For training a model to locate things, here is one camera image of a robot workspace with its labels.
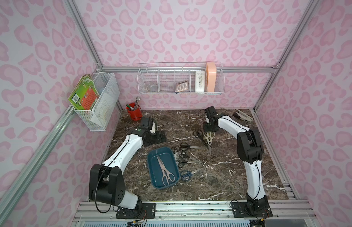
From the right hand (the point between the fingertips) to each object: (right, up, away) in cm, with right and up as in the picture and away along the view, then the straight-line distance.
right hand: (206, 127), depth 103 cm
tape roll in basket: (-37, +27, -11) cm, 47 cm away
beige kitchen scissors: (+2, -6, 0) cm, 6 cm away
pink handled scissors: (-27, -28, -20) cm, 43 cm away
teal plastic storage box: (-27, -18, -12) cm, 35 cm away
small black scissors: (-17, -18, -10) cm, 27 cm away
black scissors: (-5, -5, 0) cm, 7 cm away
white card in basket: (-6, +31, -11) cm, 34 cm away
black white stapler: (+31, +9, +10) cm, 34 cm away
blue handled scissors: (-16, -27, -18) cm, 36 cm away
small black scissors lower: (-18, -22, -13) cm, 31 cm away
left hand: (-31, -5, -17) cm, 36 cm away
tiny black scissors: (-24, -14, -6) cm, 28 cm away
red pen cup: (-54, +10, +8) cm, 55 cm away
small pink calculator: (-18, +28, -9) cm, 35 cm away
